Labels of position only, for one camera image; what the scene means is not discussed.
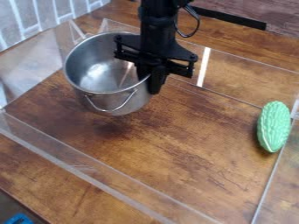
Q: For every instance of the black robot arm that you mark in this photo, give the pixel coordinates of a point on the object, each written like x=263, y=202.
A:
x=158, y=15

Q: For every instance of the steel pot with handle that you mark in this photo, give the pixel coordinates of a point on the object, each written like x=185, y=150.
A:
x=103, y=80

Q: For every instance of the green bitter gourd toy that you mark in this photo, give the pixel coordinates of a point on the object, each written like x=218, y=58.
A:
x=274, y=126

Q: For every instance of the blue object at corner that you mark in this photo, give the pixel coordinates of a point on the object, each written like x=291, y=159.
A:
x=19, y=218

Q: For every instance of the black wall strip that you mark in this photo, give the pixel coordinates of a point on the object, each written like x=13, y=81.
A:
x=231, y=18

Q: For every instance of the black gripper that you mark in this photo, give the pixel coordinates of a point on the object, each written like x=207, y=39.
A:
x=170, y=56

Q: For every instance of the clear acrylic barrier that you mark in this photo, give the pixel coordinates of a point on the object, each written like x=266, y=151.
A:
x=179, y=163

